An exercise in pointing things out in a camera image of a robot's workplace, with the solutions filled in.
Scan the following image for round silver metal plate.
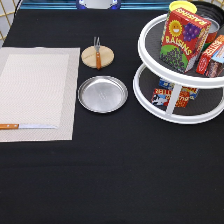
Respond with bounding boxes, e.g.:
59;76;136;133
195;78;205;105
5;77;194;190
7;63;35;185
78;76;128;113

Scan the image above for wooden handled fork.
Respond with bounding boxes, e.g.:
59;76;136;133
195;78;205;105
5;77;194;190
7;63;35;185
94;37;101;70

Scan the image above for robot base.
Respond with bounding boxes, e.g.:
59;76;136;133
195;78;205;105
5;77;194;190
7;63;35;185
76;0;121;9

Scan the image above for small box lower shelf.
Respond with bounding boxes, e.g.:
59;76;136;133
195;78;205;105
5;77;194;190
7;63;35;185
151;89;190;107

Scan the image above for blue yellow box lower shelf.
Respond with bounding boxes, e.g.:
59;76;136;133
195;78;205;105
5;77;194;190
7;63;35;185
159;78;199;100

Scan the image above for round wooden coaster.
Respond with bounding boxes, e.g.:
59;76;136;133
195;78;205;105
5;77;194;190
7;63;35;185
81;46;114;68

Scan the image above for white two-tier turntable rack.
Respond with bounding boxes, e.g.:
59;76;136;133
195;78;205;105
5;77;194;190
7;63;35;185
133;14;224;124

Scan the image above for beige woven placemat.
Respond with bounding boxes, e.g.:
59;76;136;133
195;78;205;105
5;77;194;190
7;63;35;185
0;47;80;142

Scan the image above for red raisins box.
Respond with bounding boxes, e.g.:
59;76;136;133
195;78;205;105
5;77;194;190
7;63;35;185
160;8;211;73

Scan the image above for yellow lidded container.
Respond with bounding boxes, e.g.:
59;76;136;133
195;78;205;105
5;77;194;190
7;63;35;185
169;0;197;13

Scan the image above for red butter box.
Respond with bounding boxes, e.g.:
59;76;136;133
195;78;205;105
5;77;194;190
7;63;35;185
196;35;224;78

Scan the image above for red can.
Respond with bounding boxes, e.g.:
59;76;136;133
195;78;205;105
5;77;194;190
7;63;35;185
203;17;220;50

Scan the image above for wooden handled knife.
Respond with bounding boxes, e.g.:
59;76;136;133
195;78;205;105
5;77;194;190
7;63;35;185
0;124;57;130

